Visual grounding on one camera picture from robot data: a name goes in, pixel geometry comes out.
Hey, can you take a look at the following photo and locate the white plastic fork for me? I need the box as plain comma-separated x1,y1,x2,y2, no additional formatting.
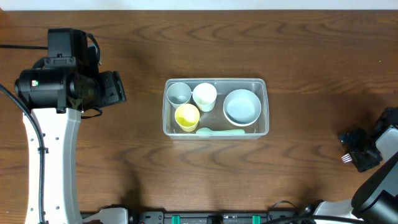
341,153,353,163

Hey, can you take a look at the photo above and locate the grey plastic cup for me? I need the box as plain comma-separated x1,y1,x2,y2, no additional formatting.
166,82,192,109

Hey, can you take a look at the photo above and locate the yellow plastic cup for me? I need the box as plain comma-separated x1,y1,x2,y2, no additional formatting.
175,104,200,132

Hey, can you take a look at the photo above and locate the white plastic cup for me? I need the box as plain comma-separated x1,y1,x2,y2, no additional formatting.
192,83,217,112

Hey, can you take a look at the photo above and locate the light green plastic spoon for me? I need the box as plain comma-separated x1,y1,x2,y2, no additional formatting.
196,128,246,135

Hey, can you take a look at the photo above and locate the grey plastic bowl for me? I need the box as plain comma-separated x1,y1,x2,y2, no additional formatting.
223,89,262,110

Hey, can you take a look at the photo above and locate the white plastic bowl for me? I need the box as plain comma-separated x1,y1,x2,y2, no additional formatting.
223,107,262,127

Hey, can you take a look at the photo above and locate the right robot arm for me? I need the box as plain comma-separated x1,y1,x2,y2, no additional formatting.
312,108,397,224

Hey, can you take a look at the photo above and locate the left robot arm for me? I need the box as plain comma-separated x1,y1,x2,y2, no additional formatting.
23,108,129,224

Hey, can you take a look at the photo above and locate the clear plastic container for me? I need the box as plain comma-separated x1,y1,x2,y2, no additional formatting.
162,78,270,140

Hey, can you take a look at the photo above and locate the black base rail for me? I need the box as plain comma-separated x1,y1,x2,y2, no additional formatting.
127,208,312,224

